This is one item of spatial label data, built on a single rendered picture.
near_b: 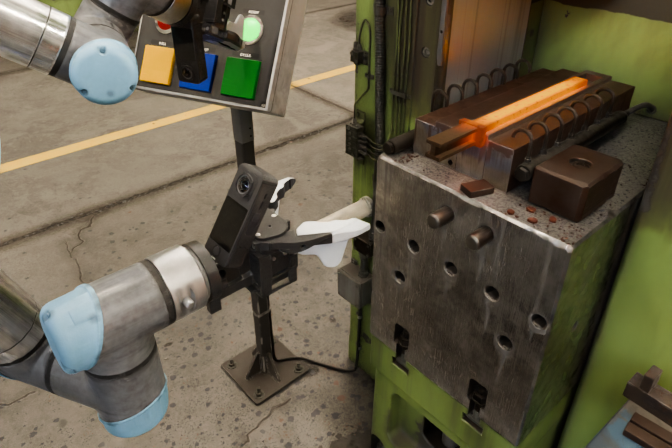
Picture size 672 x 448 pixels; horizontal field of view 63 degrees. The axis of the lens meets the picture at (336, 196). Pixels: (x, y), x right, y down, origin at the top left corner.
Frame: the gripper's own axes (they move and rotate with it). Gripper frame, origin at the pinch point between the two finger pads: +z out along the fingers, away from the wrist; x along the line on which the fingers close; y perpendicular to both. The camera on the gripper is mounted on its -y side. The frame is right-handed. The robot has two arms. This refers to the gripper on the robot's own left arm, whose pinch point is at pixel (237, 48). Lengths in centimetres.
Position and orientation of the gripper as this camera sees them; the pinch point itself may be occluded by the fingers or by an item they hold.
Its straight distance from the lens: 109.4
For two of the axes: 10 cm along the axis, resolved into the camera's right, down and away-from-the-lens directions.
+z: 3.5, 0.1, 9.4
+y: 2.0, -9.8, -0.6
